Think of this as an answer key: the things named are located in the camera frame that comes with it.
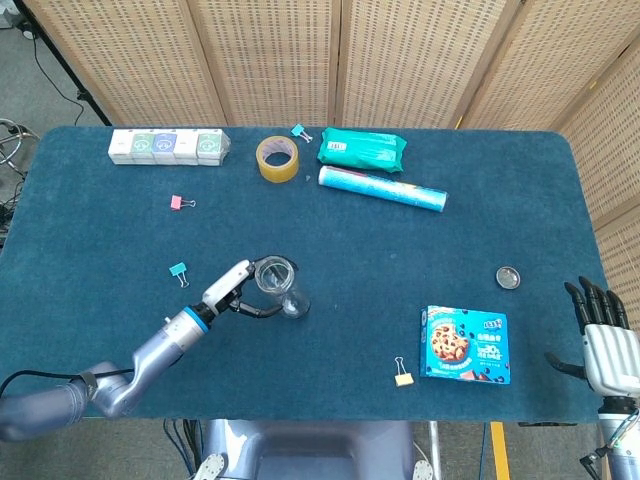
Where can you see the green wet wipes pack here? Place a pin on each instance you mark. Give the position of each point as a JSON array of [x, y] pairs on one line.
[[362, 150]]

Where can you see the small blue binder clip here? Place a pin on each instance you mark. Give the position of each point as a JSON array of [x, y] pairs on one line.
[[297, 131]]

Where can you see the wrapped tissue pack bundle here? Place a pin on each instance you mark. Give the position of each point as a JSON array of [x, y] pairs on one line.
[[165, 147]]

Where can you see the blue table carpet mat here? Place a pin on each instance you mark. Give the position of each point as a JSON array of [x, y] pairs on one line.
[[350, 240]]

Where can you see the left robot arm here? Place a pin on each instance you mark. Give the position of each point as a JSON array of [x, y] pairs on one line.
[[160, 350]]

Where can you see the clear glass jar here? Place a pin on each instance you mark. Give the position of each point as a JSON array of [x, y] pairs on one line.
[[280, 285]]

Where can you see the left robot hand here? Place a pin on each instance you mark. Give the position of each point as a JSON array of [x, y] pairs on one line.
[[225, 287]]

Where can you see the green binder clip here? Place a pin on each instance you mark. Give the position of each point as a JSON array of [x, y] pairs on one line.
[[177, 270]]

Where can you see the yellow packing tape roll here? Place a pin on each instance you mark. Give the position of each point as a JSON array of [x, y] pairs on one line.
[[277, 172]]

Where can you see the blue cookie box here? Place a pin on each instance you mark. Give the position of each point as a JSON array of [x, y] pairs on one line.
[[465, 345]]

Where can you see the yellow binder clip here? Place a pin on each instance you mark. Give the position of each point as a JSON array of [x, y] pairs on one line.
[[403, 380]]

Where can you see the metal tube frame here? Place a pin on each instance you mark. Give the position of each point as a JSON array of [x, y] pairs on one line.
[[12, 142]]

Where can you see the woven rattan folding screen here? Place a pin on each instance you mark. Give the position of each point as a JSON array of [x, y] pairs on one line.
[[280, 60]]

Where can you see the pink binder clip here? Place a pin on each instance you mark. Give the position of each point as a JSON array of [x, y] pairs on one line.
[[176, 202]]

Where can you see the grey robot torso base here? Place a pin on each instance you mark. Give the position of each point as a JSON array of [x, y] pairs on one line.
[[310, 450]]

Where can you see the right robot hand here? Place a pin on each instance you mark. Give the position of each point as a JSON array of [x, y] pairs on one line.
[[612, 355]]

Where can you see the blue cling film roll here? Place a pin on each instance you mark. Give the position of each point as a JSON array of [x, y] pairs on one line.
[[385, 190]]

